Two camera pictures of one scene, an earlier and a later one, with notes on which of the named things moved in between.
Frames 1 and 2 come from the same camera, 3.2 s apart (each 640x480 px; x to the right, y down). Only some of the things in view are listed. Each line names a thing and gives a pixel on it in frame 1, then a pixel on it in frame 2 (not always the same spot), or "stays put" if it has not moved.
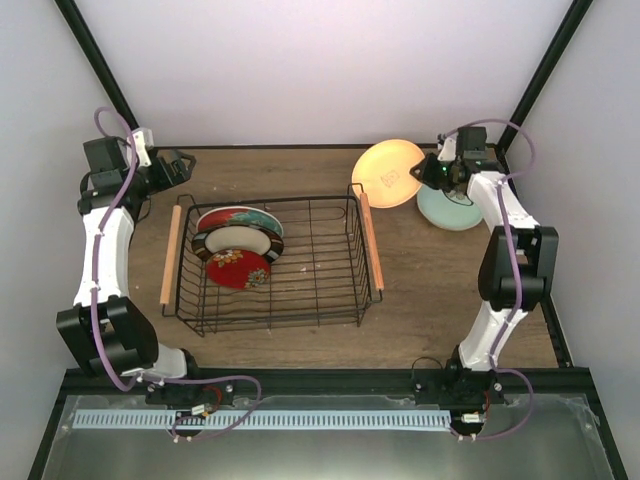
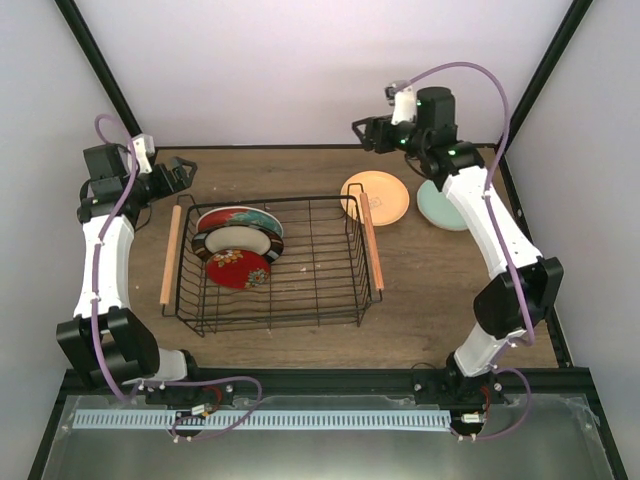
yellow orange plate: (382, 172) → (388, 197)
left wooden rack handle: (170, 256) stays put
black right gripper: (425, 174) → (384, 124)
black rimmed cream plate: (236, 237) stays put
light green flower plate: (449, 212) stays put
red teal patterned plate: (240, 215) stays put
